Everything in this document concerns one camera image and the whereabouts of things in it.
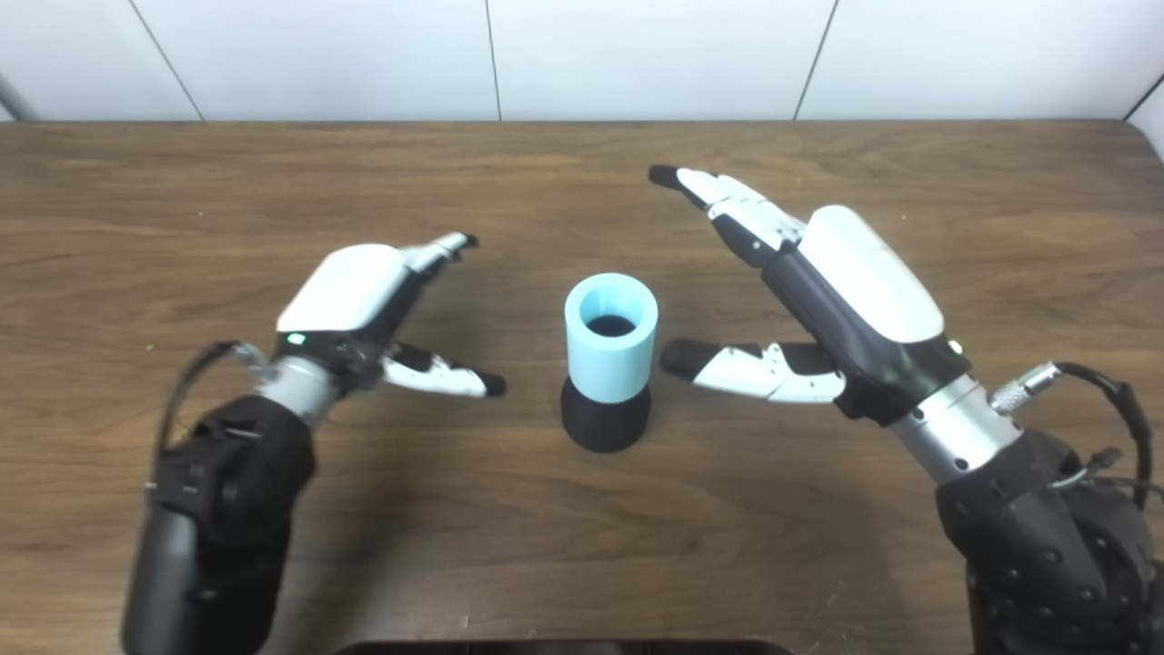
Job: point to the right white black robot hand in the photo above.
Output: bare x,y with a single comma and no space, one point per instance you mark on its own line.
864,282

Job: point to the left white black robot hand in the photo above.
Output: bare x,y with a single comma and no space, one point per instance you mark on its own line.
350,291

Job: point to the light blue cylinder cup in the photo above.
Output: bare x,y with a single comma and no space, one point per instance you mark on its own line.
611,364

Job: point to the black funnel-shaped nozzle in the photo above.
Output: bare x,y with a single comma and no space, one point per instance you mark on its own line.
605,426

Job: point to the gray wall corner post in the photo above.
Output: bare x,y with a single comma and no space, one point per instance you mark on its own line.
14,102

